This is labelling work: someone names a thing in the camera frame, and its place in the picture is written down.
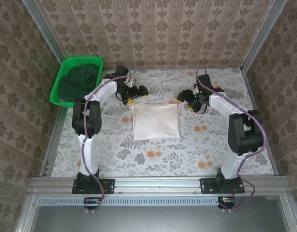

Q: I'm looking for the cream t-shirt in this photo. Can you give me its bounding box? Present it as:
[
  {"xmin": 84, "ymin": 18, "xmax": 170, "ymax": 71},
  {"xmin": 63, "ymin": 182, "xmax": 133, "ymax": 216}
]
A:
[{"xmin": 132, "ymin": 102, "xmax": 182, "ymax": 141}]

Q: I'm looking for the dark green t-shirt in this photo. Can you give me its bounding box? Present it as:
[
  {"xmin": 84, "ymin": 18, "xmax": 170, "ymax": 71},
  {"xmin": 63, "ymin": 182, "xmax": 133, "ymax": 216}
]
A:
[{"xmin": 58, "ymin": 63, "xmax": 100, "ymax": 103}]

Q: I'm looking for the floral table mat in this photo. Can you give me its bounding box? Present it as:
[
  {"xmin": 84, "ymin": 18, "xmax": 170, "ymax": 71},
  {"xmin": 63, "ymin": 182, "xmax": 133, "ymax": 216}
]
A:
[{"xmin": 51, "ymin": 69, "xmax": 276, "ymax": 178}]

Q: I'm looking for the green plastic basket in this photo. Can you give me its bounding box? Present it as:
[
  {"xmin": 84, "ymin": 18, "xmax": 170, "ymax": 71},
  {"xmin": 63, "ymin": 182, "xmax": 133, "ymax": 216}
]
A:
[{"xmin": 49, "ymin": 56, "xmax": 104, "ymax": 107}]

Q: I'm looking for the grey metal panel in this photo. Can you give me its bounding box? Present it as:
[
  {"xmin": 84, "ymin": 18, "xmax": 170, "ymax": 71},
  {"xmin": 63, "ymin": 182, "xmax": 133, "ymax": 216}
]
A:
[{"xmin": 15, "ymin": 193, "xmax": 297, "ymax": 232}]

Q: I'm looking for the aluminium table side rail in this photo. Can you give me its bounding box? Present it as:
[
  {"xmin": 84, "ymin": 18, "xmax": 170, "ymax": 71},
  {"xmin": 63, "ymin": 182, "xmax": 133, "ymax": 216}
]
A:
[
  {"xmin": 39, "ymin": 106, "xmax": 67, "ymax": 178},
  {"xmin": 241, "ymin": 68, "xmax": 283, "ymax": 177}
]

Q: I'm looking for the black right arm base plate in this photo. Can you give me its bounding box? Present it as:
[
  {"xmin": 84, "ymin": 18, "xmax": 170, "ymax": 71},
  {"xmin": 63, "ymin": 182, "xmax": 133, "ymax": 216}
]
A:
[{"xmin": 199, "ymin": 178, "xmax": 245, "ymax": 195}]

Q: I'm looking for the long aluminium mounting rail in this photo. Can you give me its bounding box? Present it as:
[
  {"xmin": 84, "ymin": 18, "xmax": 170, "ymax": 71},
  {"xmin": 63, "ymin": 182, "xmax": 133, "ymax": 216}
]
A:
[{"xmin": 27, "ymin": 176, "xmax": 290, "ymax": 195}]

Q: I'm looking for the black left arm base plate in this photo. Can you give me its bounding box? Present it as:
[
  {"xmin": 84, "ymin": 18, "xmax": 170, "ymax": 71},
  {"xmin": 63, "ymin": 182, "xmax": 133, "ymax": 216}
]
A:
[{"xmin": 72, "ymin": 178, "xmax": 115, "ymax": 195}]

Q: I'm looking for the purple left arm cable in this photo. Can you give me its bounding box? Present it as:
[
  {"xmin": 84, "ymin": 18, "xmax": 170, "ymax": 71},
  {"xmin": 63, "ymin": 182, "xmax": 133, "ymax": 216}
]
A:
[{"xmin": 79, "ymin": 69, "xmax": 139, "ymax": 215}]

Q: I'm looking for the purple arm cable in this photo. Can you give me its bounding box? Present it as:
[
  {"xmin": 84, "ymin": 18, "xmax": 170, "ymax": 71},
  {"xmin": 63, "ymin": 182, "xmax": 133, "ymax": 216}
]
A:
[
  {"xmin": 195, "ymin": 67, "xmax": 268, "ymax": 213},
  {"xmin": 79, "ymin": 69, "xmax": 139, "ymax": 215}
]

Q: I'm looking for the aluminium frame post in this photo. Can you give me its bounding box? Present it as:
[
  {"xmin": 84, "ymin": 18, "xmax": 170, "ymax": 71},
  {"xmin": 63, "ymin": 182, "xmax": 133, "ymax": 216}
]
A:
[
  {"xmin": 240, "ymin": 0, "xmax": 288, "ymax": 72},
  {"xmin": 22, "ymin": 0, "xmax": 67, "ymax": 66}
]

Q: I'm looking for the white slotted cable duct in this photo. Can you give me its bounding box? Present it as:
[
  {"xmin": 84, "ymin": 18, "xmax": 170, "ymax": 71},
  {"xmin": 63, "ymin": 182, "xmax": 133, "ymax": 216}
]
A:
[{"xmin": 38, "ymin": 196, "xmax": 223, "ymax": 207}]

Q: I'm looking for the black cable port with wires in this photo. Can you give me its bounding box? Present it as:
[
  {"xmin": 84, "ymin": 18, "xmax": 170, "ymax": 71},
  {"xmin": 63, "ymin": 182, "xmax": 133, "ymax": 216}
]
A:
[
  {"xmin": 217, "ymin": 196, "xmax": 237, "ymax": 210},
  {"xmin": 83, "ymin": 197, "xmax": 103, "ymax": 210}
]

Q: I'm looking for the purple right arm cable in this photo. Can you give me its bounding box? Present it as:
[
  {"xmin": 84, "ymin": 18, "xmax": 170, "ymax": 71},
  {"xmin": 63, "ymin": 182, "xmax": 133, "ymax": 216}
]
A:
[{"xmin": 195, "ymin": 67, "xmax": 268, "ymax": 213}]

